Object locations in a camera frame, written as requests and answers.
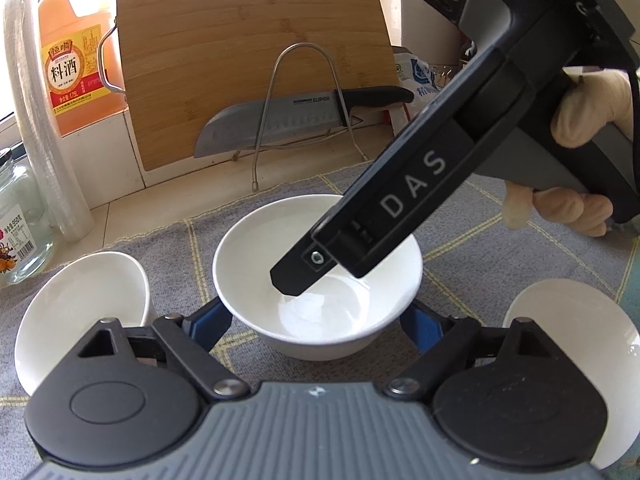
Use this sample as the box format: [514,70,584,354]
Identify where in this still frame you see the white bowl grey flowers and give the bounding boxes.
[213,194,423,361]

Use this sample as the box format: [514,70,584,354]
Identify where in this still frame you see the white bowl pink flowers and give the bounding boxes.
[503,278,639,470]
[14,252,156,394]

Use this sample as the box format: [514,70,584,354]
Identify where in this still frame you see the santoku kitchen knife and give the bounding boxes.
[194,86,413,158]

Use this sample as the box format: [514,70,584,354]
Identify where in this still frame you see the right gloved hand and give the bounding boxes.
[491,70,639,237]

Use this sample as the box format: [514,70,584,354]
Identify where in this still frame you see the binder clips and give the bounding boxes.
[432,64,461,88]

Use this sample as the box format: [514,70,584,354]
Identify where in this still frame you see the white blue salt bag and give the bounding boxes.
[390,47,444,136]

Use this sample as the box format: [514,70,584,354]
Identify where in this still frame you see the plastic wrap roll right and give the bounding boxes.
[2,0,94,242]

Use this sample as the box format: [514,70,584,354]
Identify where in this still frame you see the large glass jar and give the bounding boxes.
[0,148,54,285]

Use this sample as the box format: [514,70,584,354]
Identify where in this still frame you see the bamboo cutting board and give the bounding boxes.
[116,0,397,171]

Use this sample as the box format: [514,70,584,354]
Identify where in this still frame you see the orange cooking wine jug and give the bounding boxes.
[38,0,126,136]

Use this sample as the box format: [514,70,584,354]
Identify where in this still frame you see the wire board rack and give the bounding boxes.
[252,41,369,192]

